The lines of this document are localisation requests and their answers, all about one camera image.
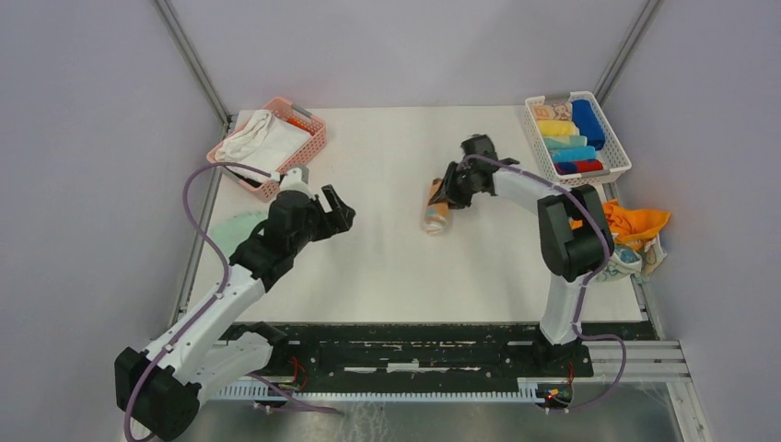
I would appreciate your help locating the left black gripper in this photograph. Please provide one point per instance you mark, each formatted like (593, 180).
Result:
(342, 217)

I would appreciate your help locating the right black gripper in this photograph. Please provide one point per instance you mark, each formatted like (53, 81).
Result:
(447, 191)

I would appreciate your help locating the orange polka dot towel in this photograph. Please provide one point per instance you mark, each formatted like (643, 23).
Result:
(436, 213)

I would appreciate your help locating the bright orange towel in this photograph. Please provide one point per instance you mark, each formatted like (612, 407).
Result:
(634, 228)

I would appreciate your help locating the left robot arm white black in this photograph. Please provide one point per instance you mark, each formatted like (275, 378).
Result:
(163, 386)

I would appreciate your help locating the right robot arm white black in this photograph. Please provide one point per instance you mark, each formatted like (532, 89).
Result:
(575, 239)

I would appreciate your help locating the pink plastic basket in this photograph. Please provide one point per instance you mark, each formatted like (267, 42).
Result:
(262, 184)

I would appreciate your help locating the white cloth in basket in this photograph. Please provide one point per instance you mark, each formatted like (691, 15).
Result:
(266, 142)

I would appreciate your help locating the red item in basket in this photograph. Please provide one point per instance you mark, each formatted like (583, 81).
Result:
(299, 124)

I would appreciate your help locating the mint green folded towel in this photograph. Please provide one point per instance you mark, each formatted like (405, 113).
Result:
(229, 233)

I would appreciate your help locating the teal rolled towel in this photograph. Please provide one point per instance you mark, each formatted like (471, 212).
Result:
(559, 142)

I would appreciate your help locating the yellow rolled towel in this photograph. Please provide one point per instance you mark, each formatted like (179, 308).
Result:
(552, 128)

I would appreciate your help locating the red blue rolled towel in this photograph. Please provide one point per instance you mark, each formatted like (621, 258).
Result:
(578, 167)

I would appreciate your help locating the light blue rolled towel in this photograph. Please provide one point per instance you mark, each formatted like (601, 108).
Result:
(573, 154)

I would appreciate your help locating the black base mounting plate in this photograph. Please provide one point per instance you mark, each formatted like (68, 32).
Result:
(296, 344)

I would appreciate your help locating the beige printed rolled towel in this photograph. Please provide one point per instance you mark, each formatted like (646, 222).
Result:
(561, 111)

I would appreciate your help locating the dark blue rolled towel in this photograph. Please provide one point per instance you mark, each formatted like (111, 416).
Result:
(587, 122)

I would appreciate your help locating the white plastic basket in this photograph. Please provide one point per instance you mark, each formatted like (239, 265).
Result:
(612, 156)

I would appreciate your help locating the patterned white blue towel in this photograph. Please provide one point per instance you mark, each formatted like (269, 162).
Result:
(638, 264)

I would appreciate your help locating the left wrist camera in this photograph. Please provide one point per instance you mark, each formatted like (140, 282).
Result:
(296, 179)

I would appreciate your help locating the white slotted cable duct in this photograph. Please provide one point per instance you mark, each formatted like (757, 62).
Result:
(255, 390)

